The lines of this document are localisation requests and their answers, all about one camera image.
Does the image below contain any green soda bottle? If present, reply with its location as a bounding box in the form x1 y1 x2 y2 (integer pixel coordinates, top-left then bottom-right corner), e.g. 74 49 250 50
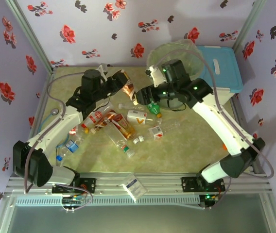
147 101 163 119

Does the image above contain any red label bottle orange cap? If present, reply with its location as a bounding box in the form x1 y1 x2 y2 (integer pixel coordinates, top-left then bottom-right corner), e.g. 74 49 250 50
80 103 114 134

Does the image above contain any brown label tea bottle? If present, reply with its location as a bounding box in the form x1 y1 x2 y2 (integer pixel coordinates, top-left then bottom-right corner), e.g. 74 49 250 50
121 69 137 101

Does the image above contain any brown label bottle white cap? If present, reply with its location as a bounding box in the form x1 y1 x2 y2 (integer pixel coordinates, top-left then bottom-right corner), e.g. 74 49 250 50
93 109 118 133

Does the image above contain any white bottle orange chevron label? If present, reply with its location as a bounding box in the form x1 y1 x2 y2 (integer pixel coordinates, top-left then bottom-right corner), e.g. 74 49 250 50
127 109 155 126

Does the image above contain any clear bottle red label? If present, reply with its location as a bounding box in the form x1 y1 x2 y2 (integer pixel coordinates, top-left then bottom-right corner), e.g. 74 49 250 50
69 125 85 144

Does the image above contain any orange tea bottle red label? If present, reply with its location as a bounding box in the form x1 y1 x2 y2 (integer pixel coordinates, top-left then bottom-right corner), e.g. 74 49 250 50
111 114 137 141

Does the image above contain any large clear bottle white cap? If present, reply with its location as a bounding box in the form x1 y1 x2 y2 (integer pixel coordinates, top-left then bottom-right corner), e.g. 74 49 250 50
105 130 135 158

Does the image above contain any clear bottle blue label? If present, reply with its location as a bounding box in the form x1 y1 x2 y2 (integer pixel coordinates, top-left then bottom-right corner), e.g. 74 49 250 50
55 139 80 168

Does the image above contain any mesh bin with green liner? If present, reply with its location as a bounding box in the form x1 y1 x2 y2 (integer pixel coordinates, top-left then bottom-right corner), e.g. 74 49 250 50
146 38 206 84

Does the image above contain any small bottle red white label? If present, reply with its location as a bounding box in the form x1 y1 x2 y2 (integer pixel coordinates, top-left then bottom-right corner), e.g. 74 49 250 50
133 126 164 145

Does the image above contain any blue tube with metal disc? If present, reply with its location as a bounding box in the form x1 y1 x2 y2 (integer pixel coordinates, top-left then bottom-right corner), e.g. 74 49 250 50
38 108 71 149

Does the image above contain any blue lidded storage box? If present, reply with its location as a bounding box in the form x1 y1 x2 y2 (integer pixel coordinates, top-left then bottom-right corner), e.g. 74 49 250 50
196 45 243 105

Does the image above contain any white paper packet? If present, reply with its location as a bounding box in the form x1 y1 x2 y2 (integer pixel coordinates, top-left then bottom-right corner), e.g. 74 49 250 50
121 172 146 202

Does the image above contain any grey right arm cable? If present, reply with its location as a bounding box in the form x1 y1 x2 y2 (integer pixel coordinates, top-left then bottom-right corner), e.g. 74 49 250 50
150 47 275 209

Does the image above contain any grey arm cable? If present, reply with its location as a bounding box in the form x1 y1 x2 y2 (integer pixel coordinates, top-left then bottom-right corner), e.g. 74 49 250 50
150 47 275 209
23 71 102 195

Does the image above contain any grey left arm cable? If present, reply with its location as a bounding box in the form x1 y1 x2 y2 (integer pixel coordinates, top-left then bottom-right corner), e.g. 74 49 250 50
23 71 102 195

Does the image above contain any aluminium frame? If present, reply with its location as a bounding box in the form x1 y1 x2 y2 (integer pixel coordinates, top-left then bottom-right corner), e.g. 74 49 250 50
0 0 276 233

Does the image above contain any grey slotted cable duct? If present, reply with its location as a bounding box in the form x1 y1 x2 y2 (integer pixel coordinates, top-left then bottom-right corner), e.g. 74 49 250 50
15 195 201 207

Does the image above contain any left base wire bundle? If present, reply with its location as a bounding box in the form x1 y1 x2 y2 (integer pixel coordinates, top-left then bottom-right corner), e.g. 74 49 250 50
60 188 94 214

